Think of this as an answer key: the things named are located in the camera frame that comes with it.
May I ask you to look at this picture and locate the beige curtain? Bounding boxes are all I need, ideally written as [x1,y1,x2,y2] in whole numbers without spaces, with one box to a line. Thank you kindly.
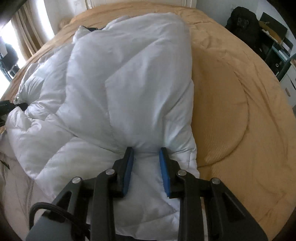
[10,2,45,61]

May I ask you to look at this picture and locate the black jacket on chair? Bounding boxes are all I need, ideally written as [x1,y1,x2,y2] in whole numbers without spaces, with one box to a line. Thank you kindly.
[225,6,264,55]

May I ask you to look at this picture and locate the white storage cabinet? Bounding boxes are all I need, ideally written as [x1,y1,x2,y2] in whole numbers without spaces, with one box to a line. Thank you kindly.
[280,64,296,107]

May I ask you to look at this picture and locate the dark green shelf unit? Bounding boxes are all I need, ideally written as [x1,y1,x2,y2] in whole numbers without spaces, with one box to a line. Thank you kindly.
[259,12,294,81]

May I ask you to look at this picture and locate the mustard corduroy bed cover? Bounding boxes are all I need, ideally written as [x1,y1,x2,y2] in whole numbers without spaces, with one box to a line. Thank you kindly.
[1,2,295,240]

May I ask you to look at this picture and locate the white puffer down jacket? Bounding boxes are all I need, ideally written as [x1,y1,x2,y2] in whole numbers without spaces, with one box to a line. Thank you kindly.
[6,13,199,240]

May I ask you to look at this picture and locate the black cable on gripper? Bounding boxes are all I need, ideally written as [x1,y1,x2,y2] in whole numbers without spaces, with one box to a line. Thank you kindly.
[28,201,72,231]

